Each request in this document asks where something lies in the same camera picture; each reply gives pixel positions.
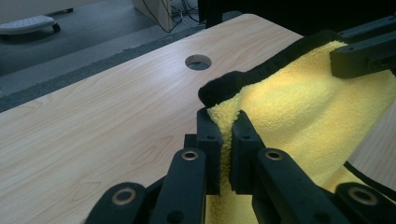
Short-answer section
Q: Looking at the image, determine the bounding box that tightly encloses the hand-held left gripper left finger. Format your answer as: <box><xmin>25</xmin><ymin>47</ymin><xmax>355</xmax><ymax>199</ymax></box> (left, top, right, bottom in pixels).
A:
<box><xmin>184</xmin><ymin>107</ymin><xmax>225</xmax><ymax>197</ymax></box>

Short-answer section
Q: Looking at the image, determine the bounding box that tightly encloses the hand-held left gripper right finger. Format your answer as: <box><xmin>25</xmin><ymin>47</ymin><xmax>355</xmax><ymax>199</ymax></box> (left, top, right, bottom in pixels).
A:
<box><xmin>229</xmin><ymin>109</ymin><xmax>266</xmax><ymax>196</ymax></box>

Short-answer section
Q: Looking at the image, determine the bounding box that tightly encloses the yellow and grey microfibre cloth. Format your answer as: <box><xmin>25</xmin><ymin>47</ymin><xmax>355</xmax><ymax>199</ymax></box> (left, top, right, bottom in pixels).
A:
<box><xmin>198</xmin><ymin>29</ymin><xmax>396</xmax><ymax>224</ymax></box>

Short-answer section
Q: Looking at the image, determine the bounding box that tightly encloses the dark furniture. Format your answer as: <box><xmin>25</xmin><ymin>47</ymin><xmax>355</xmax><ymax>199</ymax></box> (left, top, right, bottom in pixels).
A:
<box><xmin>197</xmin><ymin>0</ymin><xmax>396</xmax><ymax>36</ymax></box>

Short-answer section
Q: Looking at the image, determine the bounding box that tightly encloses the beige wooden panel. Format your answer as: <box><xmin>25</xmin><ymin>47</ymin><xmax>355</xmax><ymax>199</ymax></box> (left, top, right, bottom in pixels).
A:
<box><xmin>132</xmin><ymin>0</ymin><xmax>174</xmax><ymax>33</ymax></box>

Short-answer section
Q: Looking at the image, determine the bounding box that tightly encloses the tangle of cables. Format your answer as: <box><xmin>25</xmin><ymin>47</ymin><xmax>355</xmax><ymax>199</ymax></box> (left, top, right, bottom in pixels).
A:
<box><xmin>171</xmin><ymin>0</ymin><xmax>207</xmax><ymax>30</ymax></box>

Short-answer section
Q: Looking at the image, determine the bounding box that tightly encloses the black cable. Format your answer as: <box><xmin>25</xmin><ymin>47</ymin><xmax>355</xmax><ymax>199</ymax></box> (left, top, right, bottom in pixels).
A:
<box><xmin>142</xmin><ymin>0</ymin><xmax>172</xmax><ymax>33</ymax></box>

